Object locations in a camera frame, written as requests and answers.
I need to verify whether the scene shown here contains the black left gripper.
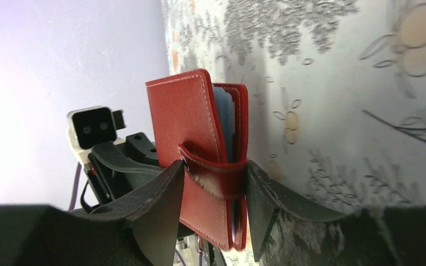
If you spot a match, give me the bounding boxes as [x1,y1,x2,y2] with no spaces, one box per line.
[88,132,163,206]

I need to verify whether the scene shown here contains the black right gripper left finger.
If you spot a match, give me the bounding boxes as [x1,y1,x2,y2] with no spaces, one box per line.
[0,160,184,265]

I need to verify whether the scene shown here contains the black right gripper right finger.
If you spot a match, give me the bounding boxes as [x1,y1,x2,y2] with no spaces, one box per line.
[246,161,426,265]

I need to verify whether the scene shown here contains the red leather card holder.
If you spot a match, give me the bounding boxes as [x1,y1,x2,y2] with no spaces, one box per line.
[146,69,249,251]

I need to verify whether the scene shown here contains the floral patterned table mat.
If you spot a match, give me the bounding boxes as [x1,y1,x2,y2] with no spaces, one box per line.
[161,1,426,214]

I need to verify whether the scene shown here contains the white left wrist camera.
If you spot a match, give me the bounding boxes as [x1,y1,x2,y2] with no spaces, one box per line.
[67,105,126,166]

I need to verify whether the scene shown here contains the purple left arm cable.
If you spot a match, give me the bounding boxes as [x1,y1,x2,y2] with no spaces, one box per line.
[68,162,83,212]

